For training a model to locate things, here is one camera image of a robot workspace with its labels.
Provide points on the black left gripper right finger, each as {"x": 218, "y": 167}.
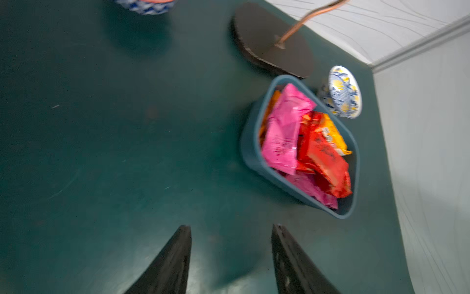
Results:
{"x": 295, "y": 272}

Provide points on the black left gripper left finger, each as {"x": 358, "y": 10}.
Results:
{"x": 168, "y": 272}

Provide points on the red tea bag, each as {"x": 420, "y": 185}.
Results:
{"x": 316, "y": 156}

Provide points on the long pink tea bag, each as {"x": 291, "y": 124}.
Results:
{"x": 280, "y": 144}

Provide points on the yellow orange tea bag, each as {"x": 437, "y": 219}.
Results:
{"x": 331, "y": 134}

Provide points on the teal plastic storage box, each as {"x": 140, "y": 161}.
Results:
{"x": 251, "y": 151}

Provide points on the blue yellow patterned small bowl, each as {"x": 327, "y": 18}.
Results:
{"x": 341, "y": 93}

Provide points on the copper mug tree stand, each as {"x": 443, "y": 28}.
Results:
{"x": 270, "y": 43}

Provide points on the orange and blue patterned bowl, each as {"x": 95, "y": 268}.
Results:
{"x": 147, "y": 7}

